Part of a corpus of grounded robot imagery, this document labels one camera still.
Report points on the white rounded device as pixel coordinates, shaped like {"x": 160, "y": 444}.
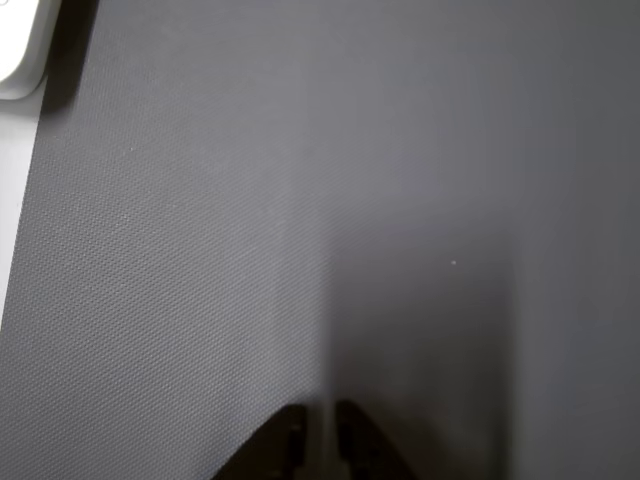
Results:
{"x": 15, "y": 45}

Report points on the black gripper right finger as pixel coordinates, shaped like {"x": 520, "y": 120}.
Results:
{"x": 365, "y": 445}

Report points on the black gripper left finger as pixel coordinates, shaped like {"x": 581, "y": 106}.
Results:
{"x": 270, "y": 450}

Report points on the grey textured desk mat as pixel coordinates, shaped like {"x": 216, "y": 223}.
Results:
{"x": 250, "y": 200}

